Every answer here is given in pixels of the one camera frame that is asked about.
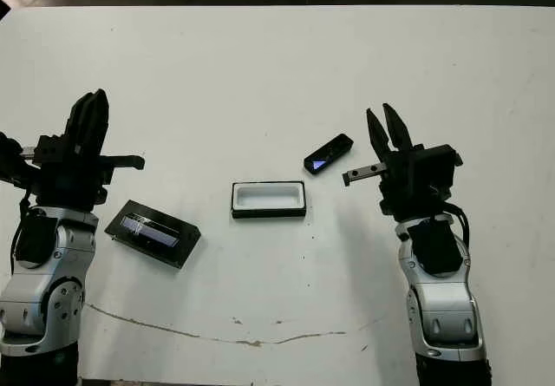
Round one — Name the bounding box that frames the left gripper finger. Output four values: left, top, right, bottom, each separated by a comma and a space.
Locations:
63, 92, 95, 156
85, 88, 110, 158

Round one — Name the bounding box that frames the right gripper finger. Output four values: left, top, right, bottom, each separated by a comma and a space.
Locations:
382, 102, 414, 154
366, 108, 392, 165

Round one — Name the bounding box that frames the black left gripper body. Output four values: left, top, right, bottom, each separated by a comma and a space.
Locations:
0, 132, 147, 213

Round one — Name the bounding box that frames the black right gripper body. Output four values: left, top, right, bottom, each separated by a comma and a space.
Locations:
341, 143, 464, 223

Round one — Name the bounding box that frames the slim black camera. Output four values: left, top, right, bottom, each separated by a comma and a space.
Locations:
302, 133, 355, 177

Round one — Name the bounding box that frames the black box lid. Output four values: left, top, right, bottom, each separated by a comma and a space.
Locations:
103, 199, 204, 271

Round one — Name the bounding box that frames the black box base white insert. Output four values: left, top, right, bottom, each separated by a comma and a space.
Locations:
229, 180, 310, 221

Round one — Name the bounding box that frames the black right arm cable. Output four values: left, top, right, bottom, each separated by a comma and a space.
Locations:
441, 202, 473, 270

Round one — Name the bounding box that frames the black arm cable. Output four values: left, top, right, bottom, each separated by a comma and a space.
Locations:
9, 188, 34, 272
441, 202, 473, 270

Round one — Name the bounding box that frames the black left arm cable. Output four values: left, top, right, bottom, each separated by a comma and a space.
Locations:
9, 188, 34, 272

